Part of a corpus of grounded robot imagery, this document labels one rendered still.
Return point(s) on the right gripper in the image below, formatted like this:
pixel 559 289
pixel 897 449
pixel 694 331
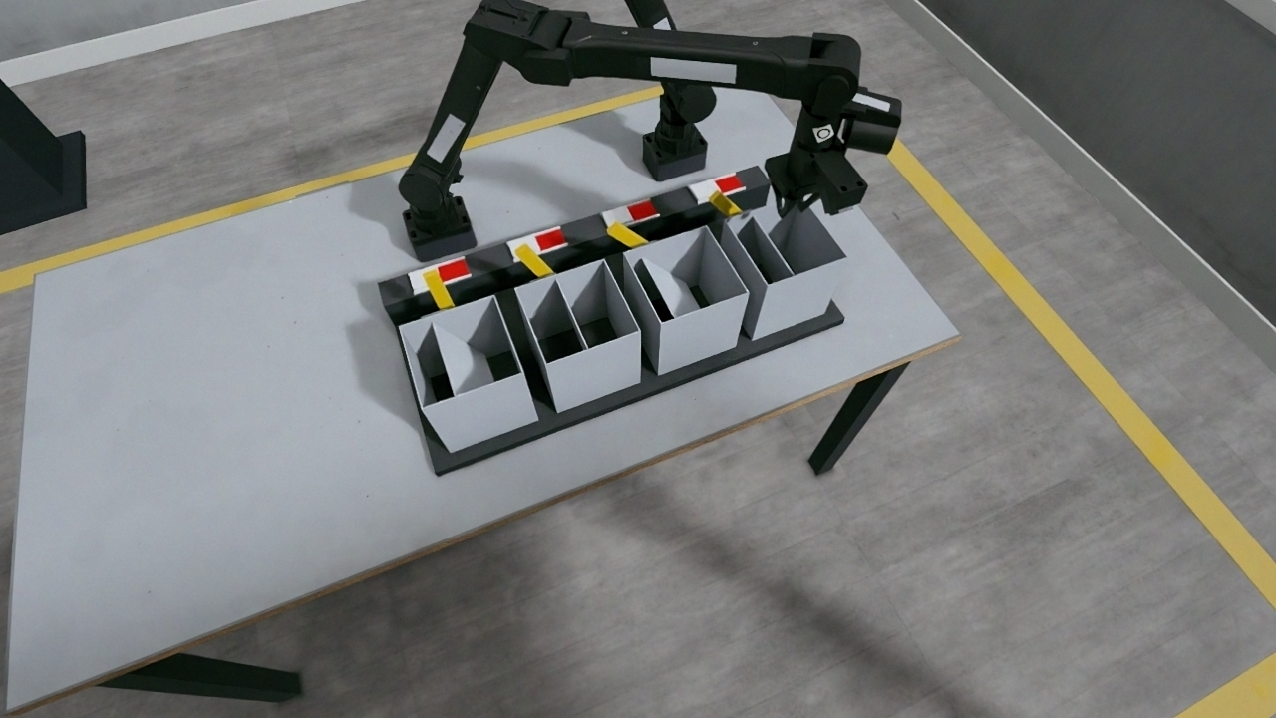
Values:
pixel 791 194

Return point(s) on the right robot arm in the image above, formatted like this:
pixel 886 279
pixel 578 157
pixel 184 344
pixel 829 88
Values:
pixel 821 71

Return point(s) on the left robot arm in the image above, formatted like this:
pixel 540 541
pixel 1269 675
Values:
pixel 674 138

